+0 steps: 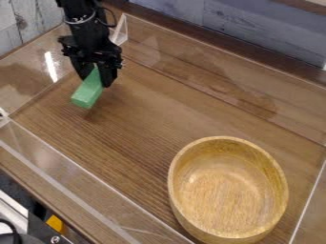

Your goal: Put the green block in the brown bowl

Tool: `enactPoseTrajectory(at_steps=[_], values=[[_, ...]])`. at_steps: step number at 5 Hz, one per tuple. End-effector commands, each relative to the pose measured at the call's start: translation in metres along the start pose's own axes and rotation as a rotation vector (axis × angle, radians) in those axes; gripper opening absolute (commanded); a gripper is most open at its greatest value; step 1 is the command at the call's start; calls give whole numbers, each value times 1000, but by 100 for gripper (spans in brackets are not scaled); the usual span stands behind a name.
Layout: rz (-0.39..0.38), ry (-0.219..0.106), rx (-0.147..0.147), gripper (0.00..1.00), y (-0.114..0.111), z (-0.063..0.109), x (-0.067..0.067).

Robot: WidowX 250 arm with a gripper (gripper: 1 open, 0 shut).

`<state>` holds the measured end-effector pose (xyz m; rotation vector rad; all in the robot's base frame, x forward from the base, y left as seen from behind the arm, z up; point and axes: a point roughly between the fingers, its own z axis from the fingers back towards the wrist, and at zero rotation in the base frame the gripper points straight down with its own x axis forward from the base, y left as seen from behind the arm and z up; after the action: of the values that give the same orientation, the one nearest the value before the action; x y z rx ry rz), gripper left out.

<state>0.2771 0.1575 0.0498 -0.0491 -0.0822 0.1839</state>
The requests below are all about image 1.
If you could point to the black and yellow device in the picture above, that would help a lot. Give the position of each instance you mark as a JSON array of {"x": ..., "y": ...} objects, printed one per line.
[{"x": 21, "y": 228}]

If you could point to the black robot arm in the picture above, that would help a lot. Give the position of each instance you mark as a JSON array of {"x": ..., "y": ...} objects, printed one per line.
[{"x": 73, "y": 7}]

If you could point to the clear acrylic corner bracket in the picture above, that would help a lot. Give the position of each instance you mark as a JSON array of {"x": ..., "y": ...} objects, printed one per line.
[{"x": 118, "y": 34}]

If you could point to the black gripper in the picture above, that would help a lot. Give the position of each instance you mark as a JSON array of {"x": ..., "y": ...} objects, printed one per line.
[{"x": 88, "y": 47}]

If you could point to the brown wooden bowl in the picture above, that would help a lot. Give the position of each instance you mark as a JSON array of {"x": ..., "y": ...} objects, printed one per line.
[{"x": 227, "y": 190}]

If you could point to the clear acrylic tray wall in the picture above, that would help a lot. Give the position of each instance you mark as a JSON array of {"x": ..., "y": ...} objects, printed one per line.
[{"x": 94, "y": 163}]

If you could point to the green rectangular block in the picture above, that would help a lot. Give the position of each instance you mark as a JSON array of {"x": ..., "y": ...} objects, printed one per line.
[{"x": 88, "y": 91}]

